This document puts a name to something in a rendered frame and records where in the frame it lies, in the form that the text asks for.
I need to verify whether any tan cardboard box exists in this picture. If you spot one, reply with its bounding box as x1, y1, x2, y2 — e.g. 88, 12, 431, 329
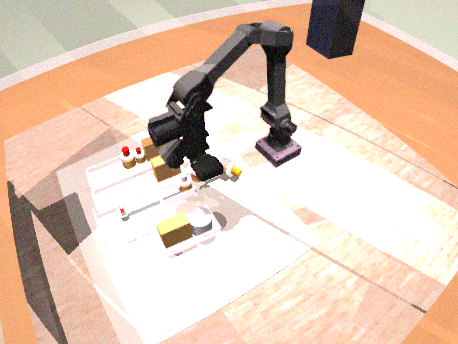
141, 136, 167, 161
156, 211, 193, 249

